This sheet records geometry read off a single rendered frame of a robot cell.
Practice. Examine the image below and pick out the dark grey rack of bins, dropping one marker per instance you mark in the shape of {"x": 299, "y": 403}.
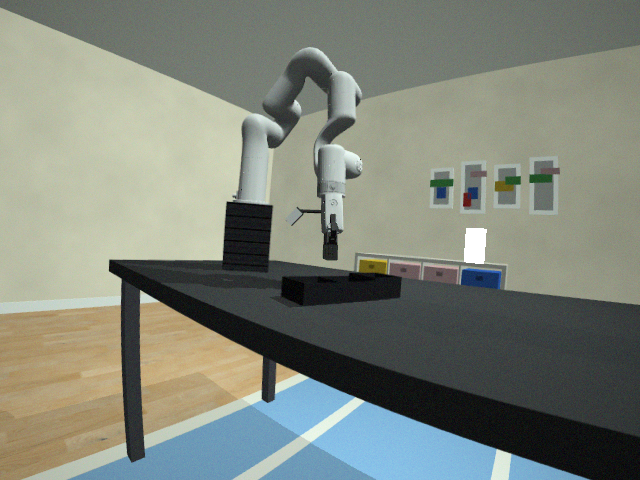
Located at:
{"x": 320, "y": 290}

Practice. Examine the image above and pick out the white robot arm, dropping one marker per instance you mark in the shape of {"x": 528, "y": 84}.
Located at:
{"x": 330, "y": 160}

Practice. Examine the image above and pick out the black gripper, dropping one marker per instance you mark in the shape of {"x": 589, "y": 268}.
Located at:
{"x": 331, "y": 222}

